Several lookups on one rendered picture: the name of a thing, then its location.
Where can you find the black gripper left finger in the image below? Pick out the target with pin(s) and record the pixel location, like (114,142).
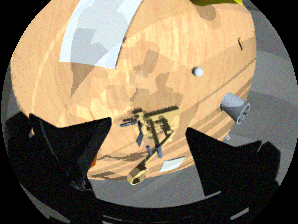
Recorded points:
(74,147)

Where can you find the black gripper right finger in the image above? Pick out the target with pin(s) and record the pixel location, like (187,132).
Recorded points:
(216,161)

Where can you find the grey cylindrical cup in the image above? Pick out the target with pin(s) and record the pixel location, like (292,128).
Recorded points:
(235,107)

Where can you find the grey ball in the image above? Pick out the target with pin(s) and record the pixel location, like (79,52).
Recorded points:
(197,71)

